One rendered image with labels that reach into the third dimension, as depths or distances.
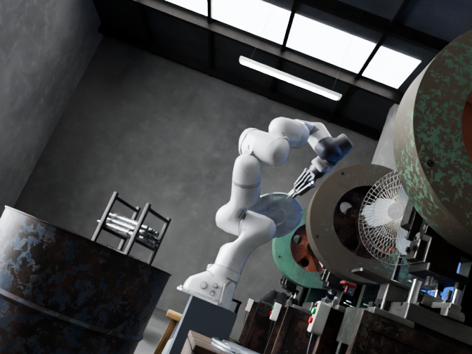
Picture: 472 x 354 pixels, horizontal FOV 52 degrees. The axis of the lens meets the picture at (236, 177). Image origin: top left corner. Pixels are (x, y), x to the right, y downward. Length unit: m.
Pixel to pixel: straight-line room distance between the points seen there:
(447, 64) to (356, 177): 1.80
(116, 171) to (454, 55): 7.65
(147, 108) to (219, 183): 1.95
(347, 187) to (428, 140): 1.82
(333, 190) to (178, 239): 5.48
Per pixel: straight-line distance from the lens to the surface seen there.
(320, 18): 6.83
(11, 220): 1.13
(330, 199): 3.40
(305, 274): 5.06
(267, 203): 2.33
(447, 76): 1.79
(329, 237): 3.35
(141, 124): 9.17
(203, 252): 8.55
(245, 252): 1.90
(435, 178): 1.64
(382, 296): 2.00
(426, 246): 2.05
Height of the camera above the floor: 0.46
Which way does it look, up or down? 14 degrees up
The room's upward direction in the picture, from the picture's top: 22 degrees clockwise
